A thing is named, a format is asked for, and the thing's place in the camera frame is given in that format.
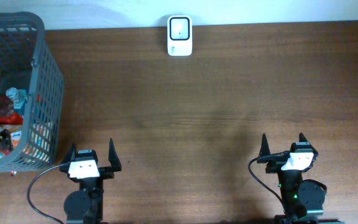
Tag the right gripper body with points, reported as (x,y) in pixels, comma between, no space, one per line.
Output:
(272,168)

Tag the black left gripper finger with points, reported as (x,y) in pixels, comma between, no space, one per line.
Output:
(70,156)
(113,158)

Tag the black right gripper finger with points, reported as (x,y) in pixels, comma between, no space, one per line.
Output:
(303,139)
(264,148)

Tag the yellow snack bag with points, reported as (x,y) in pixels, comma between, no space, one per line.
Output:
(10,136)

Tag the blue mouthwash bottle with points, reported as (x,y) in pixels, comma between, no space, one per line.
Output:
(19,99)

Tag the red candy bag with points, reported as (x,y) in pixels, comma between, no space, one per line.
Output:
(7,113)

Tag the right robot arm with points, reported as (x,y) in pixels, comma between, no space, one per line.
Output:
(302,199)

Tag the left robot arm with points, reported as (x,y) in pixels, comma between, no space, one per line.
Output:
(86,204)

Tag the white barcode scanner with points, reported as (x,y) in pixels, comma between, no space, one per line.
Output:
(179,36)

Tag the grey plastic mesh basket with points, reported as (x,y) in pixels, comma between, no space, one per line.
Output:
(27,63)

